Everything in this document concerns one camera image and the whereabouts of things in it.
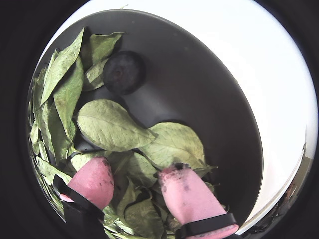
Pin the dry green leaf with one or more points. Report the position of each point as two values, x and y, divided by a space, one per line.
56 134
142 169
144 219

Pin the large oval green leaf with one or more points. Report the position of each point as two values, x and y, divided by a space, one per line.
112 124

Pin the broad crinkled green leaf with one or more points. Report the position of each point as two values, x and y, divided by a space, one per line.
177 144

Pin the dark blueberry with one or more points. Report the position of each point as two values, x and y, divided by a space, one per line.
123 73

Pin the curled green leaf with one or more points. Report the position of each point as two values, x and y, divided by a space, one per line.
99 48

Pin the long pointed green leaf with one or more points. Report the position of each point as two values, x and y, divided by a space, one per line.
62 67

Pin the small green leaf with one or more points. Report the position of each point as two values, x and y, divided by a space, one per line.
96 76

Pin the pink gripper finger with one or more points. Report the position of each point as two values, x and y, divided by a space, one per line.
92 179
187 196

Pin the dark round bowl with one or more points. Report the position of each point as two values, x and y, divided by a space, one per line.
199 112

